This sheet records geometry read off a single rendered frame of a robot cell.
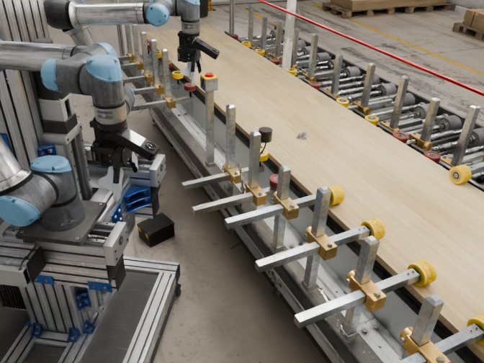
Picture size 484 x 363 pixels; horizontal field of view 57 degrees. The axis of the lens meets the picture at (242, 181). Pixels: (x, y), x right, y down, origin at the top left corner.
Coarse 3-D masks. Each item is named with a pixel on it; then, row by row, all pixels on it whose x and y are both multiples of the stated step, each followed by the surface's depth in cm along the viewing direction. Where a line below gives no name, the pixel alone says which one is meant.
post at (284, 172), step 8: (280, 168) 172; (288, 168) 171; (280, 176) 173; (288, 176) 173; (280, 184) 175; (288, 184) 175; (280, 192) 176; (288, 192) 177; (280, 216) 182; (280, 224) 185; (280, 232) 187; (280, 240) 190
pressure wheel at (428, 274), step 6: (414, 264) 148; (420, 264) 147; (426, 264) 147; (432, 264) 147; (420, 270) 146; (426, 270) 146; (432, 270) 146; (420, 276) 147; (426, 276) 145; (432, 276) 146; (414, 282) 150; (420, 282) 147; (426, 282) 146
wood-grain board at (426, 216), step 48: (240, 48) 370; (240, 96) 284; (288, 96) 286; (288, 144) 232; (336, 144) 233; (384, 144) 234; (384, 192) 196; (432, 192) 197; (480, 192) 198; (384, 240) 169; (432, 240) 170; (480, 240) 171; (432, 288) 149; (480, 288) 150
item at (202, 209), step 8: (248, 192) 200; (272, 192) 203; (224, 200) 195; (232, 200) 195; (240, 200) 197; (248, 200) 199; (192, 208) 190; (200, 208) 189; (208, 208) 191; (216, 208) 193
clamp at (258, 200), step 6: (246, 186) 204; (258, 186) 203; (246, 192) 205; (252, 192) 199; (258, 192) 199; (264, 192) 199; (258, 198) 196; (264, 198) 198; (258, 204) 198; (264, 204) 200
